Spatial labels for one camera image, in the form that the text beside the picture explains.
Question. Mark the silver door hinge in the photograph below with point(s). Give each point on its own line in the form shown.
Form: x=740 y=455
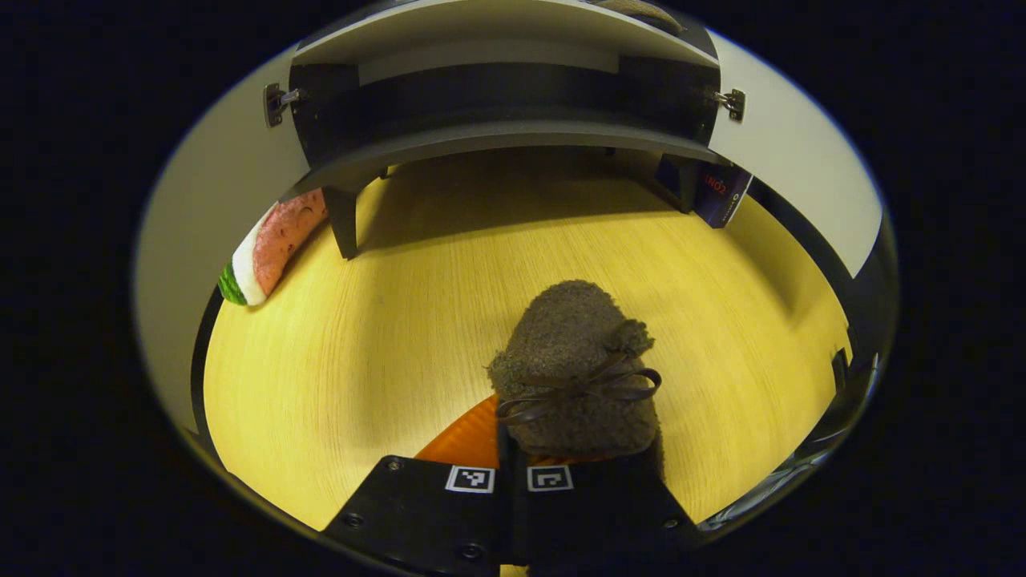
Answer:
x=276 y=102
x=731 y=102

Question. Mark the white shoe cabinet door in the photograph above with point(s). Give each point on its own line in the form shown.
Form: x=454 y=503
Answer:
x=184 y=240
x=801 y=160

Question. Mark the watermelon slice plush toy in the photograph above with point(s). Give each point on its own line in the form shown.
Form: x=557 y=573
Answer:
x=276 y=240

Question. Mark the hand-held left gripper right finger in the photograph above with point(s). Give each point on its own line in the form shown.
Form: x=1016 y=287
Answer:
x=601 y=513

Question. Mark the dark blue box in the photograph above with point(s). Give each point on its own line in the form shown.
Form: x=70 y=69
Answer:
x=721 y=196

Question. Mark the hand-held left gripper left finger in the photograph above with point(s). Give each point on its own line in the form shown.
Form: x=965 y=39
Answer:
x=417 y=513

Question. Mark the white and grey shoe cabinet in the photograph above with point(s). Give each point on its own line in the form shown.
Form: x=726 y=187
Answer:
x=497 y=132

